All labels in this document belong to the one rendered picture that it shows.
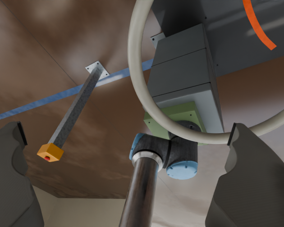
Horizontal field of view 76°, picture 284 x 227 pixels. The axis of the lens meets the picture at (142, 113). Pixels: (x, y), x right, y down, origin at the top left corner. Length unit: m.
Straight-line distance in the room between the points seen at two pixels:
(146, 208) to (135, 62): 0.50
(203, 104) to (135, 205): 0.63
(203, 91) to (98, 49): 1.28
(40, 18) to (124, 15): 0.80
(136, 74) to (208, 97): 0.66
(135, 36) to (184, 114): 0.67
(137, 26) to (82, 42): 1.64
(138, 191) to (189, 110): 0.49
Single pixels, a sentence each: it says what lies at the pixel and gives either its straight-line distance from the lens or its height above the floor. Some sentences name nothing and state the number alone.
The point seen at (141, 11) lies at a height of 1.23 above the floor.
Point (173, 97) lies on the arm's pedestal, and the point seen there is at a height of 0.84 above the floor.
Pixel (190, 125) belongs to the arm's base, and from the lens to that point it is 1.02.
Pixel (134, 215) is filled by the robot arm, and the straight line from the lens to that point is 0.69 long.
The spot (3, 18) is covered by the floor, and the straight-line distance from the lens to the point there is 2.38.
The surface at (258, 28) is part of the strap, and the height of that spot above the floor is 0.02.
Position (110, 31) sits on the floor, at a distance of 1.85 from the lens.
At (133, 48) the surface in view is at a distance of 0.40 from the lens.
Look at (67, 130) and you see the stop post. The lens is 1.58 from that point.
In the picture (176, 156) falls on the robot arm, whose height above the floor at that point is 1.14.
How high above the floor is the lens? 1.60
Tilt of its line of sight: 41 degrees down
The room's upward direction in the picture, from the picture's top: 167 degrees counter-clockwise
